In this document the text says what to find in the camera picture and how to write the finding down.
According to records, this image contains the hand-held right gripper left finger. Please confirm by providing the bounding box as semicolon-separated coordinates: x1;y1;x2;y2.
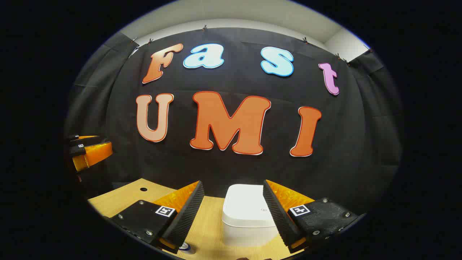
108;181;205;254

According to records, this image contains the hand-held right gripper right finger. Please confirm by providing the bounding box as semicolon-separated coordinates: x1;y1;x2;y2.
262;179;362;254

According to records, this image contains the white desktop garbage bin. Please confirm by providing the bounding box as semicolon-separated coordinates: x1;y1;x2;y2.
221;184;280;247

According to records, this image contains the wooden desktop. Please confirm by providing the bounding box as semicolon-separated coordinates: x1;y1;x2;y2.
88;178;308;260

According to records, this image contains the black backdrop cloth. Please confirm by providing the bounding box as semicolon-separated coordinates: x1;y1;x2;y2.
64;27;403;217

